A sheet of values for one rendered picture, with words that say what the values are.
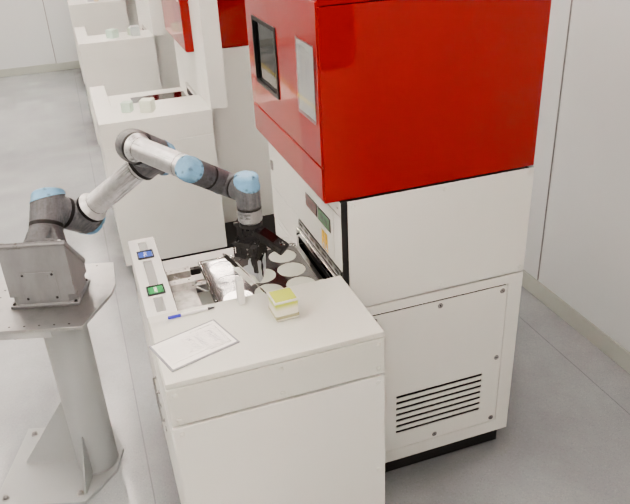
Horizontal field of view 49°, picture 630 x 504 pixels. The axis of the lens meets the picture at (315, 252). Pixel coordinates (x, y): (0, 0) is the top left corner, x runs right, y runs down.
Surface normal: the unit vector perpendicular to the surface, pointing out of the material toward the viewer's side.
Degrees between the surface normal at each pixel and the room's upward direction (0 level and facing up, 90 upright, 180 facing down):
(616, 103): 90
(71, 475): 0
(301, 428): 90
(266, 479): 90
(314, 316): 0
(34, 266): 90
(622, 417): 0
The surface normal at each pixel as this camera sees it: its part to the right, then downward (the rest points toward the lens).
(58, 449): 0.04, 0.47
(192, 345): -0.04, -0.88
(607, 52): -0.94, 0.19
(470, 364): 0.33, 0.44
